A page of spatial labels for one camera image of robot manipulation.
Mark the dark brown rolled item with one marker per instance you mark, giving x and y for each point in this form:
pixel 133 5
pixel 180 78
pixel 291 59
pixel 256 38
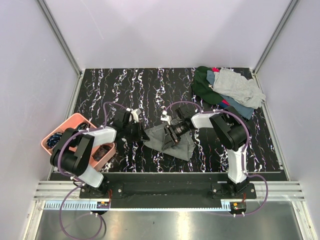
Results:
pixel 101 152

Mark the dark green garment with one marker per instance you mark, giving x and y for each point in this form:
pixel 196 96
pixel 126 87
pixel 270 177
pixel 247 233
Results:
pixel 202 85

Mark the blue garment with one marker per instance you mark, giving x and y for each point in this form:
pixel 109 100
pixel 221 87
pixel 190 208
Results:
pixel 246 112

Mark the light grey shirt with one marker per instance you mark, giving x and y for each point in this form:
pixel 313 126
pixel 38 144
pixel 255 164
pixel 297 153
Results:
pixel 244 91

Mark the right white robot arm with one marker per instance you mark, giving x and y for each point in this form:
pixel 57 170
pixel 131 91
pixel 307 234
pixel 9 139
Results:
pixel 233 133

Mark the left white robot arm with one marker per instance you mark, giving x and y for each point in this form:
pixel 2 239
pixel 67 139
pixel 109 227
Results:
pixel 72 153

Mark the blue patterned rolled sock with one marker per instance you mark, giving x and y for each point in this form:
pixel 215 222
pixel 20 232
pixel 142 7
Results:
pixel 53 140

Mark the pink compartment tray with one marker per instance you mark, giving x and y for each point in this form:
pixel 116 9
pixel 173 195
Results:
pixel 72 122

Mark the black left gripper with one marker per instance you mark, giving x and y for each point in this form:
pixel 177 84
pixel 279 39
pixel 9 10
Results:
pixel 140 136

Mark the grey cloth napkin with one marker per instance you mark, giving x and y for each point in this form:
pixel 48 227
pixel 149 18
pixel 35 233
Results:
pixel 183 150

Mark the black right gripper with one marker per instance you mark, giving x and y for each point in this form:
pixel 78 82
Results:
pixel 170 130

